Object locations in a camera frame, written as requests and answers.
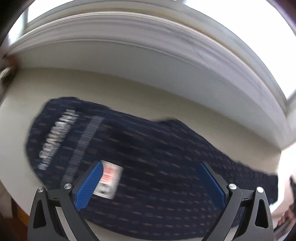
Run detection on grey crumpled cloth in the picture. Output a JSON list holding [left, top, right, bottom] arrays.
[[1, 54, 19, 95]]

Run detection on person's right hand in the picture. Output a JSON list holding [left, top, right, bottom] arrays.
[[275, 204, 295, 232]]

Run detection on white sliding window frame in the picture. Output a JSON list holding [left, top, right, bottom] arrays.
[[1, 1, 295, 149]]

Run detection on navy patterned pants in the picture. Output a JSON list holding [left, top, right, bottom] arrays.
[[26, 97, 278, 240]]

